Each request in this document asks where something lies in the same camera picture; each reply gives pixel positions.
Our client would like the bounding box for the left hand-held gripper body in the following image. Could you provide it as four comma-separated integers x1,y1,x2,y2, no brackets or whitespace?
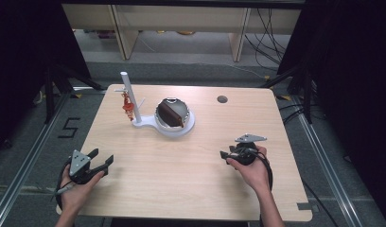
67,148,99,185

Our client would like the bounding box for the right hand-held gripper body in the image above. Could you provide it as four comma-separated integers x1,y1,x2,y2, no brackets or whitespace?
228,133,268,166

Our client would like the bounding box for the red keychain with doll figure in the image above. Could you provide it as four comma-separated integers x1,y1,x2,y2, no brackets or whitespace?
120,90,136,123

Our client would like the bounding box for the white scalloped bowl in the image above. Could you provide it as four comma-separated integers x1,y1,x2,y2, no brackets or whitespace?
153,96,191,132

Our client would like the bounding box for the brown leather pouch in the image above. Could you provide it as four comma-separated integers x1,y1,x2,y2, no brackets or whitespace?
157,99,186,129

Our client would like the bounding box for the white stand with pegs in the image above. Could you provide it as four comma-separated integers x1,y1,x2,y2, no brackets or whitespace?
114,71,197,139

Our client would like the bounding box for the person's right hand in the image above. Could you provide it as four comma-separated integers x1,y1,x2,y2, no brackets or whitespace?
225,144,273,194

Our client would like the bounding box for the person's left hand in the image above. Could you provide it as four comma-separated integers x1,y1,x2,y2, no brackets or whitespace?
59,164,106,215

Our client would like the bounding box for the black tape floor mark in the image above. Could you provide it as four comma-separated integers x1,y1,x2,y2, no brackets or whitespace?
57,116,82,139

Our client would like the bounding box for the black metal stand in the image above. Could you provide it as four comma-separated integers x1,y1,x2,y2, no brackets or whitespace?
259,64,316,125
44,63,106,125

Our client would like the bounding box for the grey tape strip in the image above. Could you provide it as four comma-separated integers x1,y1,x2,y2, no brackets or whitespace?
296,201,320,213

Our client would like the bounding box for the black curtain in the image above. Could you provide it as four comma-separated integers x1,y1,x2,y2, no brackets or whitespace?
0,0,92,156
276,0,386,223

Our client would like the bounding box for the light wooden shelf unit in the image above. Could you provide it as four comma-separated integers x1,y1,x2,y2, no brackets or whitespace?
61,3,303,63

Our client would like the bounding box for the right hand-held gripper black cable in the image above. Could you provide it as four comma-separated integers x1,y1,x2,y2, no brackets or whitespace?
241,148,341,227

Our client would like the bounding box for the hand-held gripper black cable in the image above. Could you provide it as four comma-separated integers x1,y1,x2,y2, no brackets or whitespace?
54,157,74,211
241,148,341,227

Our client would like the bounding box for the grey cable plug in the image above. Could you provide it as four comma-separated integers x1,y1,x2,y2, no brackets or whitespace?
49,183,76,202

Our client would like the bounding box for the left hand-held gripper black cable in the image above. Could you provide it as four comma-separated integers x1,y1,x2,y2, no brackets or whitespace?
54,157,74,211

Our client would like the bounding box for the aluminium floor rail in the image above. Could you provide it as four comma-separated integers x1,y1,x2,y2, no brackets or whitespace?
293,94,363,227
0,91,73,227

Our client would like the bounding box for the white floor cable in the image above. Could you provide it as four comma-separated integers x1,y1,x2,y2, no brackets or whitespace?
225,61,269,80

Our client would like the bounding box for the bundle of black cables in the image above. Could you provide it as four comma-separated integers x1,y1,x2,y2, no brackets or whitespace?
243,8,293,72

